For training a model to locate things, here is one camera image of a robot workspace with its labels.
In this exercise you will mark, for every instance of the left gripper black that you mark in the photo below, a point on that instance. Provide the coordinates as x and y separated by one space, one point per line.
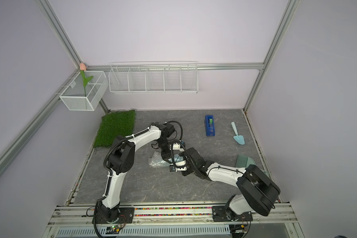
166 155

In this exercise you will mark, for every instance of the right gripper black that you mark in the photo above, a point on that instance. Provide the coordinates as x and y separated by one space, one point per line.
183 172

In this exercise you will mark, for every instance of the clear bubble wrap sheet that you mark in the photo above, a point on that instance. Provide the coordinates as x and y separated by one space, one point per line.
158 154

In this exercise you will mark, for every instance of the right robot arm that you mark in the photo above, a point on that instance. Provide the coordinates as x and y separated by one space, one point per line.
258 193

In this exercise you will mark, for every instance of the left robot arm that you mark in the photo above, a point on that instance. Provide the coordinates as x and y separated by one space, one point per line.
120 160

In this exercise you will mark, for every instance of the blue tape dispenser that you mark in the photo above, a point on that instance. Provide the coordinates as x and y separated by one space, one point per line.
209 125

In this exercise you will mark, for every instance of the teal plastic dustpan brush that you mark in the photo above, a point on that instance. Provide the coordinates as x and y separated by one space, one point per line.
243 161

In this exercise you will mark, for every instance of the teal plastic trowel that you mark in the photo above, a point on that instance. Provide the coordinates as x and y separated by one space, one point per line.
238 138

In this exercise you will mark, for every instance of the green artificial grass mat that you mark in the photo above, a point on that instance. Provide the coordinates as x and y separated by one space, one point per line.
114 124

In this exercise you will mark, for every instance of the white vent grille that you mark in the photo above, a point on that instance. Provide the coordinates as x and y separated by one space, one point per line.
146 231

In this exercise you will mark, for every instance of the white mesh box basket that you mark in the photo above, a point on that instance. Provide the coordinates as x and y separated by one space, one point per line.
73 94

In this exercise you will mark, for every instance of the pink artificial tulip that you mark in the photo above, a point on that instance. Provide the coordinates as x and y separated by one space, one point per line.
85 79

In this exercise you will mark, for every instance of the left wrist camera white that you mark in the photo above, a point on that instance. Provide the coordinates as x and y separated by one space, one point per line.
177 147

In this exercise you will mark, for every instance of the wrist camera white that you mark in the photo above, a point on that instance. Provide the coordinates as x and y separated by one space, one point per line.
178 166
177 147

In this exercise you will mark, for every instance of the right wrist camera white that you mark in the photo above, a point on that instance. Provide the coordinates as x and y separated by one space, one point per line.
178 166

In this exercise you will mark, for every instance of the white wire wall basket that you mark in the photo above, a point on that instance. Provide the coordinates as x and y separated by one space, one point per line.
153 77

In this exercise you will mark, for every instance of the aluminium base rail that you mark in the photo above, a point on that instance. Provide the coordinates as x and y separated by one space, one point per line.
144 214

